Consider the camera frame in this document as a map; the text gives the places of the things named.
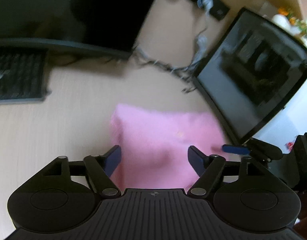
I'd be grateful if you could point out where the pink ribbed garment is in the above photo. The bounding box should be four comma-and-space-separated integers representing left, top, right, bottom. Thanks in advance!
110, 104, 229, 191

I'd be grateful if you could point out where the computer tower case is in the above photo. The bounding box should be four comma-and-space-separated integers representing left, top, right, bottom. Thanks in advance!
193, 8, 307, 145

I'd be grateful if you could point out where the black keyboard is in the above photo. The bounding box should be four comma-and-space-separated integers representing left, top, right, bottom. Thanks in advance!
0, 47, 49, 104

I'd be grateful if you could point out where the orange flower decoration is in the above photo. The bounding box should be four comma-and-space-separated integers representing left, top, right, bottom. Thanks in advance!
278, 7, 307, 39

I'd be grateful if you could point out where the black computer monitor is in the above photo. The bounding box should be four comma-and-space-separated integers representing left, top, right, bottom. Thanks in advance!
0, 0, 155, 60

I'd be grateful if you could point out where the black cable bundle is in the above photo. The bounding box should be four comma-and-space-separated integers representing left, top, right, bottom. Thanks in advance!
131, 44, 202, 94

